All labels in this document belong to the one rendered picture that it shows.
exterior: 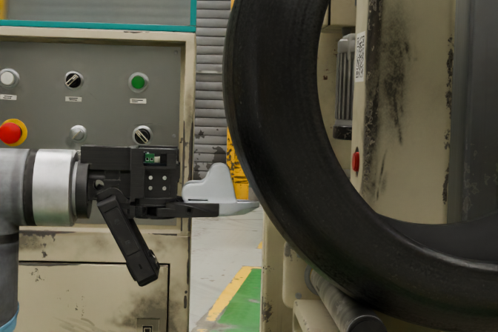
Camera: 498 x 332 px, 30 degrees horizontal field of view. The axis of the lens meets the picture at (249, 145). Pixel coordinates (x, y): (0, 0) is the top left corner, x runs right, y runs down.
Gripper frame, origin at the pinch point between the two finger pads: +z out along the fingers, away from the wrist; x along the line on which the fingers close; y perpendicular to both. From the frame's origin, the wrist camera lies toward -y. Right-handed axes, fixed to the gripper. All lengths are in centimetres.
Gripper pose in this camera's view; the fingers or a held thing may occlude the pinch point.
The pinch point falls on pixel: (248, 210)
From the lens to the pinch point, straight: 110.5
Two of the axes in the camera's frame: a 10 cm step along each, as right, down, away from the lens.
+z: 10.0, 0.3, 0.6
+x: -0.5, -0.5, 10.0
